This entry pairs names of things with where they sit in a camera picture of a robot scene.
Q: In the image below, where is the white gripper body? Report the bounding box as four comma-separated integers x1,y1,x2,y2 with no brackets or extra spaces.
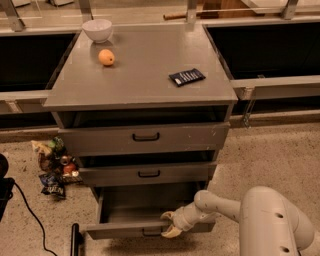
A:
171,203,204,232

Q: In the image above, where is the grey bottom drawer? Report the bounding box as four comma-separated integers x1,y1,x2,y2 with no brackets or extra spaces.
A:
86,182,206,240

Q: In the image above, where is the grey drawer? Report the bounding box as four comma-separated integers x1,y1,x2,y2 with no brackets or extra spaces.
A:
86,182,206,240
80,162,216,187
59,123,229,156

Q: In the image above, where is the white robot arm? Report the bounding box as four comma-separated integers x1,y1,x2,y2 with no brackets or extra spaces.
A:
161,186,315,256

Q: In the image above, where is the grey middle drawer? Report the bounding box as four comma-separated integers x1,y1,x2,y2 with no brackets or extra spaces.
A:
80,162,216,187

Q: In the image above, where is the grey top drawer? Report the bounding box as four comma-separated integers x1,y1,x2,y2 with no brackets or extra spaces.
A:
59,123,229,156

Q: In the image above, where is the grey drawer cabinet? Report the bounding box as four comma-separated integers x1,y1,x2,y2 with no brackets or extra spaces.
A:
43,22,239,201

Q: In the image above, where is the black left base leg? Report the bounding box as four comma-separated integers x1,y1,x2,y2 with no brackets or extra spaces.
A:
70,223,83,256

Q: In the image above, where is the blue chip bag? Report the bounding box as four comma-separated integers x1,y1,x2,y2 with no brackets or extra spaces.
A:
39,173,65,199

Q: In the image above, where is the pile of snack bags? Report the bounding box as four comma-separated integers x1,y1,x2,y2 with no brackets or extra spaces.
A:
31,136,82,184

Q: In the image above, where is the black device at left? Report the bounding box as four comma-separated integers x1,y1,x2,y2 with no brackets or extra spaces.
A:
0,154,15,221

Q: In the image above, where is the orange fruit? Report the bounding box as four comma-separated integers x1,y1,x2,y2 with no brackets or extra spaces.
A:
98,49,115,66

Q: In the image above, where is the white bowl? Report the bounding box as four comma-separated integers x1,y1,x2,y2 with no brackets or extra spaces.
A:
82,19,113,43

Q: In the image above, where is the black cable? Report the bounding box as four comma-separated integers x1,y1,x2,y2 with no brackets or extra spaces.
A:
13,181,60,256

